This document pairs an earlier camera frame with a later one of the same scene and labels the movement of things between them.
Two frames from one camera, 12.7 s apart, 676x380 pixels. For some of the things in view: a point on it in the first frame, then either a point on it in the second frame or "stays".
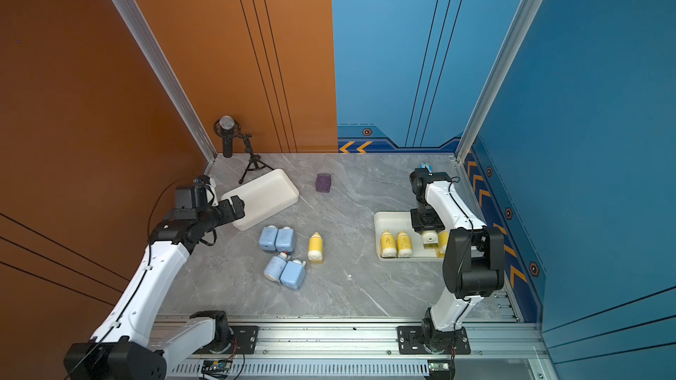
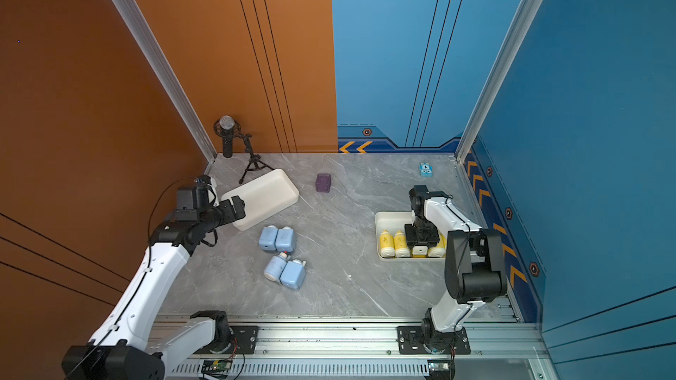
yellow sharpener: (315, 249) → (419, 252)
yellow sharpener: (388, 244) stays
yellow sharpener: (404, 245) stays
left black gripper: (230, 215) stays
